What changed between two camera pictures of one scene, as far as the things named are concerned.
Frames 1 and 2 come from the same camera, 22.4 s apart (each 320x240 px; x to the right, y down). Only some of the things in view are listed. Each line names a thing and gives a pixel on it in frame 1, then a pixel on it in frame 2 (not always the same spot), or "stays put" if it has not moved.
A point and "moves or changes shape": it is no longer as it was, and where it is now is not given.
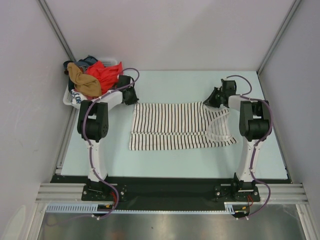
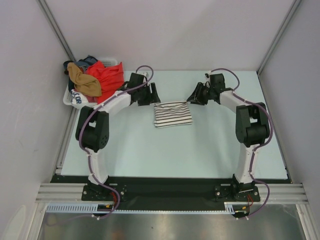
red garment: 108,76 stays put
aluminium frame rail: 60,193 stays put
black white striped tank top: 177,125 moves or changes shape
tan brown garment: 86,85 stays put
